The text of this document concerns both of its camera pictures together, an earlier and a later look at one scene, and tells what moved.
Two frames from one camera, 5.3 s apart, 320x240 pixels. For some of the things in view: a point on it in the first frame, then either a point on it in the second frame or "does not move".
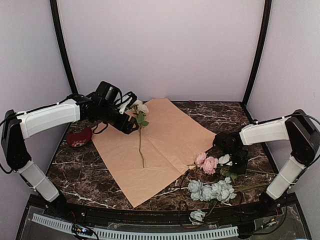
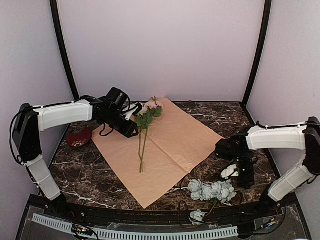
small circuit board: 81,229 does not move
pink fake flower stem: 209,164 to 152,108
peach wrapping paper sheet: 147,160 does not move
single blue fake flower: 198,215 does not move
